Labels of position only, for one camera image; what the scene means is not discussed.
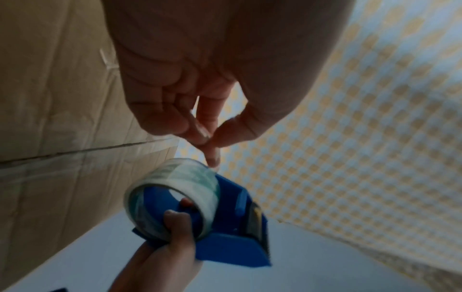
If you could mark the blue tape dispenser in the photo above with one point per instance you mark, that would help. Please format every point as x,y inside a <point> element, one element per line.
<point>231,248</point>

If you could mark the person's left hand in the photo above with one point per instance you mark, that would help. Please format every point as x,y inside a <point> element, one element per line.
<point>216,42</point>

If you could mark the clear tape roll green core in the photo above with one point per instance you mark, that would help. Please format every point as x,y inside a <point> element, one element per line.
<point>187,174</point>

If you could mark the person's right hand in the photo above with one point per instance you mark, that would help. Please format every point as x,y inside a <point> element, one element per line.
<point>173,256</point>

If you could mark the yellow white checked cloth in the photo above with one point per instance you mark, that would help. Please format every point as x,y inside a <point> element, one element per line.
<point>361,142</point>

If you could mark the cardboard box with white label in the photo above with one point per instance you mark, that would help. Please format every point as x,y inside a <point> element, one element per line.
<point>54,142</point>

